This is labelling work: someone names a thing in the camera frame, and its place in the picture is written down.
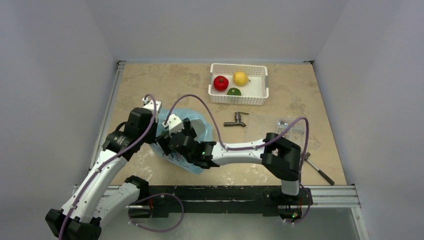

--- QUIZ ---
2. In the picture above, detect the blue printed plastic bag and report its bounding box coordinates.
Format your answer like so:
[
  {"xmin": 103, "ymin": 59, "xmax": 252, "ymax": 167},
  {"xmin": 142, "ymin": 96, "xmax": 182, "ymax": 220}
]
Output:
[{"xmin": 150, "ymin": 108, "xmax": 213, "ymax": 174}]

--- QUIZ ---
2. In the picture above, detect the red fake apple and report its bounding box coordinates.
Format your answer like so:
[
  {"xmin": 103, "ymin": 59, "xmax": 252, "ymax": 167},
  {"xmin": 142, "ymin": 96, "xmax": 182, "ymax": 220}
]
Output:
[{"xmin": 213, "ymin": 75, "xmax": 229, "ymax": 92}]

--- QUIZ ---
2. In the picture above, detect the green fake fruit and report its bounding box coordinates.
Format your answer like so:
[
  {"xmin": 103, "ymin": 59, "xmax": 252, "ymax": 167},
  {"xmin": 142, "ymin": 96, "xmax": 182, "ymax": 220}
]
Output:
[{"xmin": 226, "ymin": 87, "xmax": 242, "ymax": 96}]

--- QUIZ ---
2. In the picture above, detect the yellow fake fruit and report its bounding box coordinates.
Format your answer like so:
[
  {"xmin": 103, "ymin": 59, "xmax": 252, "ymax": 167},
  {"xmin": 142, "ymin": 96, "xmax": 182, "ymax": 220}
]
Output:
[{"xmin": 232, "ymin": 71, "xmax": 250, "ymax": 86}]

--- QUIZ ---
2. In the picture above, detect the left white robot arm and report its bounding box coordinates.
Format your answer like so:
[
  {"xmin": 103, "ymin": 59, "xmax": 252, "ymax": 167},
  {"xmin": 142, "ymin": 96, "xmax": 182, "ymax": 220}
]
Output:
[{"xmin": 45, "ymin": 102, "xmax": 161, "ymax": 240}]

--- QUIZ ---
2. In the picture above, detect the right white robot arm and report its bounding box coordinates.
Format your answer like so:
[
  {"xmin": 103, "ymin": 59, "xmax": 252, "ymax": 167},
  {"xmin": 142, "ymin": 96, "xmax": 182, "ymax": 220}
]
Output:
[{"xmin": 156, "ymin": 116, "xmax": 301, "ymax": 204}]

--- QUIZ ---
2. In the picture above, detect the dark metal faucet tap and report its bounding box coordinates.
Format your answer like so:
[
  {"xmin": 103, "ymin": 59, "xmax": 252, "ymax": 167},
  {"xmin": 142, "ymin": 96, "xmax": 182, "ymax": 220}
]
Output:
[{"xmin": 223, "ymin": 111, "xmax": 249, "ymax": 128}]

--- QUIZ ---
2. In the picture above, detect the white perforated plastic basket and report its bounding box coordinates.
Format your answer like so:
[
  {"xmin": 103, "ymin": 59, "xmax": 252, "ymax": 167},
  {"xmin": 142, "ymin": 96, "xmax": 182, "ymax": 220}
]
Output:
[{"xmin": 208, "ymin": 63, "xmax": 270, "ymax": 106}]

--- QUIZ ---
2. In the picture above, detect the clear plastic screw box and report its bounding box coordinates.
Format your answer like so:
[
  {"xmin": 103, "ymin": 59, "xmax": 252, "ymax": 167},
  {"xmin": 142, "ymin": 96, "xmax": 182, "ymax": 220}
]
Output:
[{"xmin": 245, "ymin": 114, "xmax": 307, "ymax": 143}]

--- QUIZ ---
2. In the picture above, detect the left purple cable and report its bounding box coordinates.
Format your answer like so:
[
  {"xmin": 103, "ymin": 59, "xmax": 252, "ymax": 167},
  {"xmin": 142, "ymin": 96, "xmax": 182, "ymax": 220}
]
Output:
[{"xmin": 57, "ymin": 93, "xmax": 158, "ymax": 240}]

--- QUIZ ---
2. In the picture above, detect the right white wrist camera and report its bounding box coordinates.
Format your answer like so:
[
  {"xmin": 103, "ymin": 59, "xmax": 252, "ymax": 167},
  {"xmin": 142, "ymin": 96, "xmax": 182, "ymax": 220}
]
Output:
[{"xmin": 162, "ymin": 114, "xmax": 184, "ymax": 136}]

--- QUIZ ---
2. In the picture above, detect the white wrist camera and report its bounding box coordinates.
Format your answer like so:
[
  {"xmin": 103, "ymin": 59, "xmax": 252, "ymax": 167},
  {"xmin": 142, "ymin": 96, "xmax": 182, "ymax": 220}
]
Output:
[
  {"xmin": 162, "ymin": 114, "xmax": 184, "ymax": 136},
  {"xmin": 142, "ymin": 96, "xmax": 162, "ymax": 115}
]

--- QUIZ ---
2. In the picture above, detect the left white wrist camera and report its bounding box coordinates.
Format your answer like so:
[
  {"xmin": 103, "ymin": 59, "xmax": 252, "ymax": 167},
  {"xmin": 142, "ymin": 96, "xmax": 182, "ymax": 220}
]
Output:
[{"xmin": 142, "ymin": 96, "xmax": 162, "ymax": 115}]

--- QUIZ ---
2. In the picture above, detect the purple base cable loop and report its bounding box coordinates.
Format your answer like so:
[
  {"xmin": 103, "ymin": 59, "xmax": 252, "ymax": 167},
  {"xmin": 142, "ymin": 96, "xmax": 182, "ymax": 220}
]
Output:
[{"xmin": 128, "ymin": 193, "xmax": 185, "ymax": 233}]

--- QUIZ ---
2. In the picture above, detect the black handled tool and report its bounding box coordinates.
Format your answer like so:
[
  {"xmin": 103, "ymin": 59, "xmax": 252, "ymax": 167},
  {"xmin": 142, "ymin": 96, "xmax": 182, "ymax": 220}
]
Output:
[{"xmin": 305, "ymin": 152, "xmax": 335, "ymax": 186}]

